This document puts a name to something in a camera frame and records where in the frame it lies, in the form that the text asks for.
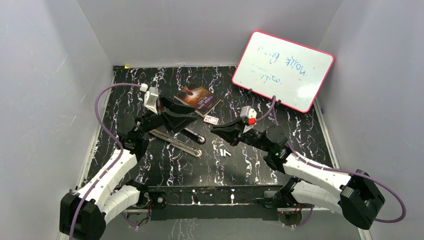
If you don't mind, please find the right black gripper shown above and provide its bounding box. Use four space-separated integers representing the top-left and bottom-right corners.
211 117 272 153

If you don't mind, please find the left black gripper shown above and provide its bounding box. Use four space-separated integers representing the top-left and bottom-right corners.
136 95 198 137

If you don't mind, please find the red white staple box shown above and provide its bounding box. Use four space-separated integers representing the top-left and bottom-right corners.
203 115 219 125

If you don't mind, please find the beige stapler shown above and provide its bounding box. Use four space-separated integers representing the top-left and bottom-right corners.
149 129 203 158

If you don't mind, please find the black stapler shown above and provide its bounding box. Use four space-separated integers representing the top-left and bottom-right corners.
181 127 206 145

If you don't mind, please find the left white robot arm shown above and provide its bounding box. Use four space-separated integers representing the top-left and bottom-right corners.
59 96 197 240

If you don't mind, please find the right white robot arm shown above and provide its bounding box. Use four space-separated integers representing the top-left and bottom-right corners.
211 118 386 230

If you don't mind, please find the dark paperback book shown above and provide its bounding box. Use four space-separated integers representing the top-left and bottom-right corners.
174 82 221 118

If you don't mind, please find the pink framed whiteboard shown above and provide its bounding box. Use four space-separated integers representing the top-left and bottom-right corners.
232 31 335 113

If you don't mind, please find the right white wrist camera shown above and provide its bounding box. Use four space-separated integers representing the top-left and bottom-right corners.
239 105 257 134

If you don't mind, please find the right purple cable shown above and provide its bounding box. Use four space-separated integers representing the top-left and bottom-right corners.
255 95 407 224

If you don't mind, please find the purple cable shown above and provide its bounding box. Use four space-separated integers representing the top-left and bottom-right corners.
255 95 407 224
67 82 148 240

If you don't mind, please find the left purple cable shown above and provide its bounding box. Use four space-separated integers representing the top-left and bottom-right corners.
67 82 148 240

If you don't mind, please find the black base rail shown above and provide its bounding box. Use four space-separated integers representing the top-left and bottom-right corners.
117 183 319 222

